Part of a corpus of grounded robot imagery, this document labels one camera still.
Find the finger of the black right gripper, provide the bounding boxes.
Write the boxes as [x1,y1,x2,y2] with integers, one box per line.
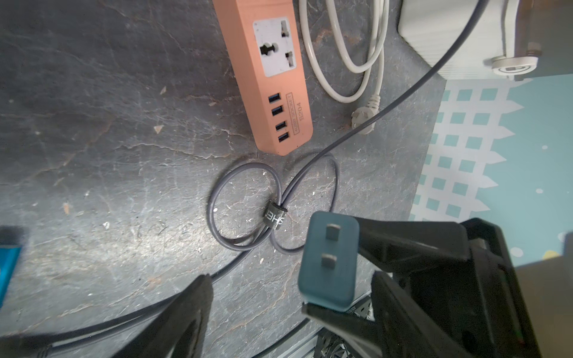
[301,304,389,357]

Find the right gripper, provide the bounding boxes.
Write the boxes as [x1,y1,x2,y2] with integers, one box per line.
[357,218,541,357]

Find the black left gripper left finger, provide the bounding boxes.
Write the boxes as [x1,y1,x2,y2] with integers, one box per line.
[114,275,213,357]

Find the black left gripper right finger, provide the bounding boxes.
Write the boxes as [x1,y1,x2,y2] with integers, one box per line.
[371,271,471,357]

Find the blue mp3 player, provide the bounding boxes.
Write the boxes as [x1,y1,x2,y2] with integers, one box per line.
[0,244,22,306]

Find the white storage box brown lid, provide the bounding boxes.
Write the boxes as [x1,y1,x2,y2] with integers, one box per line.
[398,0,572,81]

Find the orange power strip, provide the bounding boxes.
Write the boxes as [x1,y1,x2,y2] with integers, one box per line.
[213,0,313,156]

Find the white power strip cord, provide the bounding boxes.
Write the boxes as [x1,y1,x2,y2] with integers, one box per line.
[297,0,391,136]

